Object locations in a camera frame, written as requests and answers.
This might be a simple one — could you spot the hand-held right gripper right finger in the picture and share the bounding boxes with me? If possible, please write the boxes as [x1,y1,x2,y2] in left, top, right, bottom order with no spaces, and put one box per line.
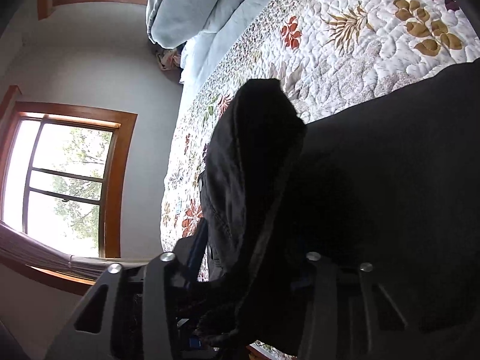
[292,251,413,360]

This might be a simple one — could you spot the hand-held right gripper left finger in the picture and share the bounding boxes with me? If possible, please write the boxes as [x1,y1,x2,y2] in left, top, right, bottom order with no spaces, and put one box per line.
[45,217,210,360]

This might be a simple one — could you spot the black quilted pants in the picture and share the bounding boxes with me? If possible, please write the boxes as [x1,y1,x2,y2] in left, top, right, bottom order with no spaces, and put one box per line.
[195,60,480,360]

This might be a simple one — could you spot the white striped cloth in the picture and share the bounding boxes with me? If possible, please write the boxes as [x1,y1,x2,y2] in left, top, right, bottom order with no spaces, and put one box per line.
[0,220,152,280]

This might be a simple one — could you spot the large wooden framed window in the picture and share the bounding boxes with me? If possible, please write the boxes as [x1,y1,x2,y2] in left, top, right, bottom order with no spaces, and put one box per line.
[0,85,138,297]

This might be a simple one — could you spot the pile of clothes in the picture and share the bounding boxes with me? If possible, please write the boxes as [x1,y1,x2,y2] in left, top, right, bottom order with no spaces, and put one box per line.
[155,47,185,73]

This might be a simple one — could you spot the light blue bed sheet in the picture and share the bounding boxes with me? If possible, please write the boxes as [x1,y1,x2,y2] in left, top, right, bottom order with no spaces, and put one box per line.
[179,0,298,84]

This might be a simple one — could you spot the floral quilted bedspread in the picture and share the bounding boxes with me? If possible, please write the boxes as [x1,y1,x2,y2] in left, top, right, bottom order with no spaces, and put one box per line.
[159,0,480,359]

